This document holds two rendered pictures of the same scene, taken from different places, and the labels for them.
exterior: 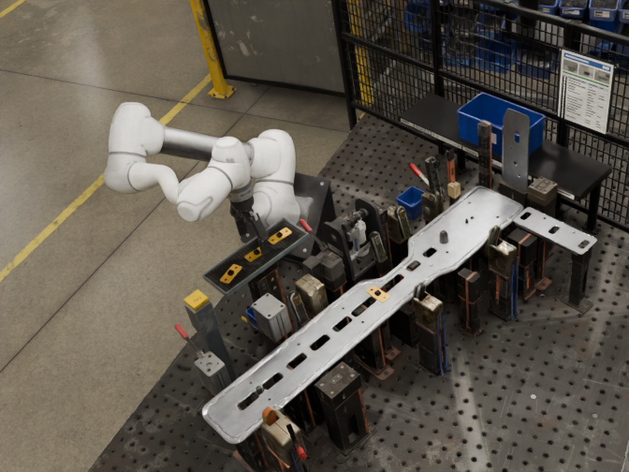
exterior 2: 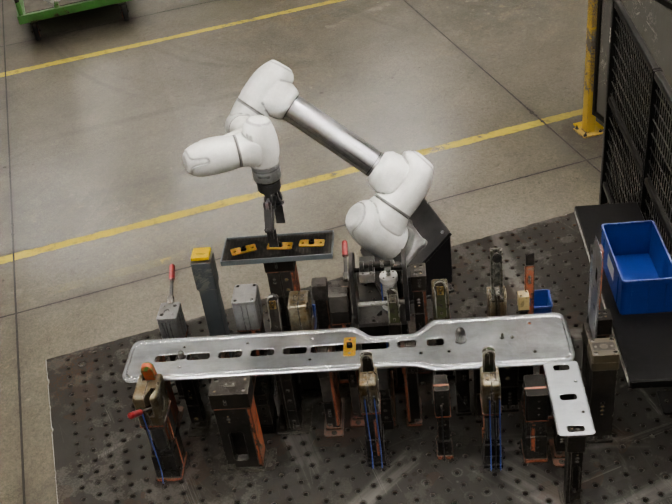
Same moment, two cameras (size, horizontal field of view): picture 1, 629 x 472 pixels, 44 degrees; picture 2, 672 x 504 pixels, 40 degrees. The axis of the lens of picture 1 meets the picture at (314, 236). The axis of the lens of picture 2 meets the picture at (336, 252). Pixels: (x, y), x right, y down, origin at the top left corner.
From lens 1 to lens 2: 1.60 m
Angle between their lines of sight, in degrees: 32
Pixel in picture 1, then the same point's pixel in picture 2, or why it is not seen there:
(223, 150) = (247, 125)
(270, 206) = (360, 221)
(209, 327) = (204, 285)
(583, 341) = not seen: outside the picture
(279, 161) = (398, 184)
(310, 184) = (434, 228)
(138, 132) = (264, 90)
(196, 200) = (192, 155)
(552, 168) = (646, 339)
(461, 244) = (469, 353)
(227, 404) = (153, 350)
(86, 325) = not seen: hidden behind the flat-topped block
